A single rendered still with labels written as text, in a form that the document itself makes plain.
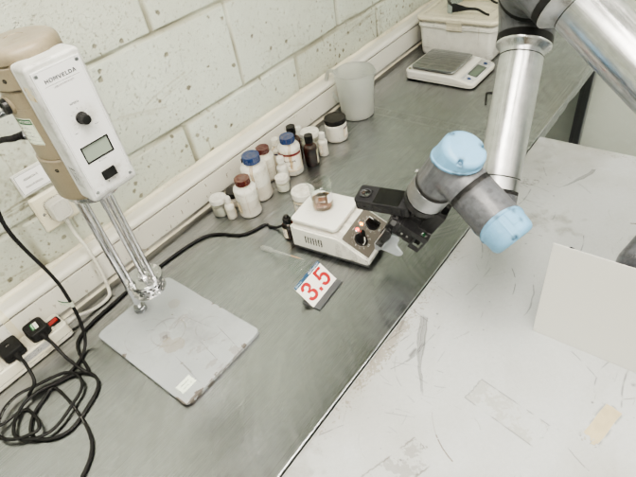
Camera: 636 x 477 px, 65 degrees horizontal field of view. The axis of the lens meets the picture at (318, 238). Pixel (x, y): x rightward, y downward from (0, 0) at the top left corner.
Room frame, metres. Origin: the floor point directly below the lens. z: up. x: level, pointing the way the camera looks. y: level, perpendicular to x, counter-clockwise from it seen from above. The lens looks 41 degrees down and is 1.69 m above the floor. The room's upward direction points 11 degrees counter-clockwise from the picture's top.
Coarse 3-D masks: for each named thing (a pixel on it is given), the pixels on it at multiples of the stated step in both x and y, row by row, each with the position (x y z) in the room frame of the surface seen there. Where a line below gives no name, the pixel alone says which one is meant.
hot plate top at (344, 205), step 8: (336, 200) 0.92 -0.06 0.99; (344, 200) 0.91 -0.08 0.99; (352, 200) 0.91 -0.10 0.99; (304, 208) 0.91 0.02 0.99; (312, 208) 0.90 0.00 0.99; (336, 208) 0.89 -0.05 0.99; (344, 208) 0.88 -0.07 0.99; (352, 208) 0.88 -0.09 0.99; (296, 216) 0.89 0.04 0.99; (304, 216) 0.88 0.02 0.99; (312, 216) 0.88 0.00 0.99; (320, 216) 0.87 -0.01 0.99; (328, 216) 0.87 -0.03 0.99; (336, 216) 0.86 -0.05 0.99; (344, 216) 0.86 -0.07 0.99; (304, 224) 0.86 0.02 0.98; (312, 224) 0.85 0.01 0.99; (320, 224) 0.84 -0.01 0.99; (328, 224) 0.84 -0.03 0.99; (336, 224) 0.83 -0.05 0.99
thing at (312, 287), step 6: (318, 270) 0.76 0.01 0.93; (324, 270) 0.76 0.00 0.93; (312, 276) 0.74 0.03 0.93; (318, 276) 0.75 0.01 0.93; (324, 276) 0.75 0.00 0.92; (330, 276) 0.75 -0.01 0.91; (306, 282) 0.73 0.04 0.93; (312, 282) 0.73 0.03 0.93; (318, 282) 0.73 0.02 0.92; (324, 282) 0.74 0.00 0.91; (300, 288) 0.72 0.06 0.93; (306, 288) 0.72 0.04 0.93; (312, 288) 0.72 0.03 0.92; (318, 288) 0.72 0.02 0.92; (324, 288) 0.73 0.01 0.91; (306, 294) 0.70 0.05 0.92; (312, 294) 0.71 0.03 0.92; (318, 294) 0.71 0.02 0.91; (312, 300) 0.70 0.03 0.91
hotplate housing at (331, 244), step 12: (300, 228) 0.87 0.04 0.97; (312, 228) 0.86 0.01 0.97; (348, 228) 0.84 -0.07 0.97; (300, 240) 0.87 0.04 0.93; (312, 240) 0.85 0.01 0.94; (324, 240) 0.83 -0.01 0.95; (336, 240) 0.81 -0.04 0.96; (324, 252) 0.83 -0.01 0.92; (336, 252) 0.81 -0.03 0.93; (348, 252) 0.79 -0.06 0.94; (360, 264) 0.78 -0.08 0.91
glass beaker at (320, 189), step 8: (320, 176) 0.93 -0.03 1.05; (312, 184) 0.92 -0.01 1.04; (320, 184) 0.93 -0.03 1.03; (328, 184) 0.89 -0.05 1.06; (312, 192) 0.89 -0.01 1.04; (320, 192) 0.88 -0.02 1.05; (328, 192) 0.89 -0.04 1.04; (312, 200) 0.89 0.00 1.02; (320, 200) 0.88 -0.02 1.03; (328, 200) 0.88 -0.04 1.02; (320, 208) 0.88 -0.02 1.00; (328, 208) 0.88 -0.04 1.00
